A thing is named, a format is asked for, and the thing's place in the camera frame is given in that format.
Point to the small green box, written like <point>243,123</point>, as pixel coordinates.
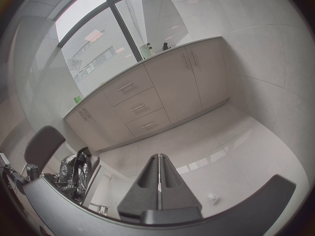
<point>78,99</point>

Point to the pale green object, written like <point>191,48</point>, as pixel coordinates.
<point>145,52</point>

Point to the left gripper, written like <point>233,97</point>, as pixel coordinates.
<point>53,179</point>

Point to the grey padded white-legged chair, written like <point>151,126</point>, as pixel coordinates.
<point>44,144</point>

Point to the window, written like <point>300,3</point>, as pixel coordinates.
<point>98,45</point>

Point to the small black object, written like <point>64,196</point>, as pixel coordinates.
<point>165,46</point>

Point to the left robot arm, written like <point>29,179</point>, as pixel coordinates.
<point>32,172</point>

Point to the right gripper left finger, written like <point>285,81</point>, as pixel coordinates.
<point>145,193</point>

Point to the beige cabinet with drawers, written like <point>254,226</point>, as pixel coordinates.
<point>172,87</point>

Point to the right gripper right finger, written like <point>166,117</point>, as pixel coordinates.
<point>176,195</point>

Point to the crumpled clear plastic wrapper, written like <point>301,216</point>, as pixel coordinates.
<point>213,198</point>

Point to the black plastic bag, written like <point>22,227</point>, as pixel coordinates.
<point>73,171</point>

